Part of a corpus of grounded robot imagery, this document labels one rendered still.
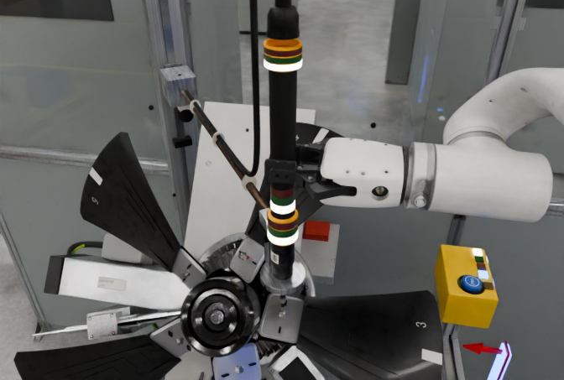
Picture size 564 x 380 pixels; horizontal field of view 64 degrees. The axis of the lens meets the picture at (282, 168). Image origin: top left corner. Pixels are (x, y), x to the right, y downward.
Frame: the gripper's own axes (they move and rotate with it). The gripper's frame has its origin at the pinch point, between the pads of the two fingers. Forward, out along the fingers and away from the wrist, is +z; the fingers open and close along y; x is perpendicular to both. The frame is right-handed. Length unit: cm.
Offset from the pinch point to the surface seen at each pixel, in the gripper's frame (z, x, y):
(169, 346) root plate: 18.3, -35.8, -4.7
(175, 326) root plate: 16.9, -31.1, -4.3
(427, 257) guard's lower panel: -37, -75, 70
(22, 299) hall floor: 149, -150, 85
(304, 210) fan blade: -2.1, -13.5, 8.0
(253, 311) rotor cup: 3.7, -24.7, -4.2
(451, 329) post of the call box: -37, -60, 29
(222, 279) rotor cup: 9.1, -21.5, -1.6
